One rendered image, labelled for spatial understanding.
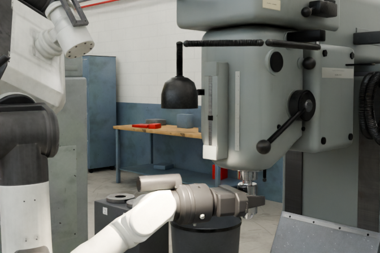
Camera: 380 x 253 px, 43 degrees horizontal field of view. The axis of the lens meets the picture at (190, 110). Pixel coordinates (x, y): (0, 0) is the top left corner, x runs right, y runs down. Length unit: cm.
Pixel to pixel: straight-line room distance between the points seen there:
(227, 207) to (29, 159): 44
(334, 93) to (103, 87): 738
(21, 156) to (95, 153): 750
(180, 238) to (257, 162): 207
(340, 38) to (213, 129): 42
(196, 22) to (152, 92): 691
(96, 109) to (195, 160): 208
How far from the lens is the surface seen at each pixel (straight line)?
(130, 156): 854
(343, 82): 125
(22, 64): 103
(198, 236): 303
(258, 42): 92
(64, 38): 103
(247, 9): 98
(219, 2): 104
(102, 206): 155
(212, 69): 103
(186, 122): 691
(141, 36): 825
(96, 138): 841
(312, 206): 151
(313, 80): 115
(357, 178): 142
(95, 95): 835
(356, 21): 134
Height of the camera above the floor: 150
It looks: 3 degrees down
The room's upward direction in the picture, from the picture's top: straight up
